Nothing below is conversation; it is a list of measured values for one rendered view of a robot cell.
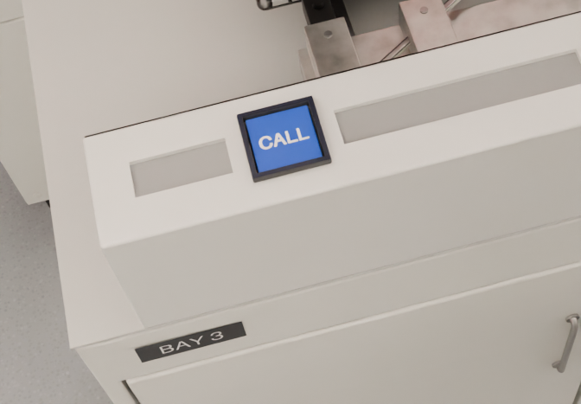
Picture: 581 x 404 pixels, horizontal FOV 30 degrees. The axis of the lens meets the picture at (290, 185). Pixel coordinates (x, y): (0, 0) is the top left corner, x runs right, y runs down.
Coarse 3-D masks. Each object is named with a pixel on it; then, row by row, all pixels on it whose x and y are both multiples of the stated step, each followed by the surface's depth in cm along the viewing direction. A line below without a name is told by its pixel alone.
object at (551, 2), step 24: (504, 0) 91; (528, 0) 91; (552, 0) 90; (576, 0) 90; (456, 24) 90; (480, 24) 90; (504, 24) 90; (360, 48) 90; (384, 48) 90; (408, 48) 89; (312, 72) 89
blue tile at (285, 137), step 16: (288, 112) 77; (304, 112) 77; (256, 128) 77; (272, 128) 76; (288, 128) 76; (304, 128) 76; (256, 144) 76; (272, 144) 76; (288, 144) 76; (304, 144) 76; (256, 160) 75; (272, 160) 75; (288, 160) 75; (304, 160) 75
